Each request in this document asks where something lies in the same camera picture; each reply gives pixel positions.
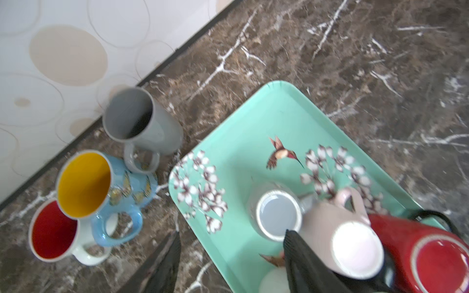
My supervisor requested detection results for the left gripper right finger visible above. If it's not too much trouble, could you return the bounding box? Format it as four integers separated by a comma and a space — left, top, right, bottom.
283, 230, 350, 293

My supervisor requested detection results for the mint green floral tray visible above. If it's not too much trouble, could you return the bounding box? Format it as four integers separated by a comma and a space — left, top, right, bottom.
169, 81, 419, 293

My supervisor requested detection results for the cream beige mug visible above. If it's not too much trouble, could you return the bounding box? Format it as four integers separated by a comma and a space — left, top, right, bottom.
259, 267, 290, 293

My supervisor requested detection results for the tall dark grey mug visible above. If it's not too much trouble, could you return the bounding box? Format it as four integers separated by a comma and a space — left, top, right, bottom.
102, 87, 183, 175

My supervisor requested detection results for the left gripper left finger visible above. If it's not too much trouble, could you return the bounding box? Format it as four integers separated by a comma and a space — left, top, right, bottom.
119, 231, 181, 293

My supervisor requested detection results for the pale pink mug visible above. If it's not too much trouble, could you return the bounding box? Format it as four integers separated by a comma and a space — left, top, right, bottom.
299, 187, 384, 280

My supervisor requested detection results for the small light grey mug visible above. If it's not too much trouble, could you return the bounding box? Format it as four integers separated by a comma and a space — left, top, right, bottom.
247, 181, 319, 242

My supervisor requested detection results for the black mug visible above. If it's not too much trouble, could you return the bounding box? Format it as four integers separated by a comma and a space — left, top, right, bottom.
336, 249, 401, 293

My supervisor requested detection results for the white mug red inside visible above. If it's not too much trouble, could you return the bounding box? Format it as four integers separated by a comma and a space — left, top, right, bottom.
28, 199, 112, 266

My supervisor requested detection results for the blue butterfly mug yellow inside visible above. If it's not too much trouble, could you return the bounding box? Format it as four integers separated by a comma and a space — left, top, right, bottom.
56, 150, 159, 247

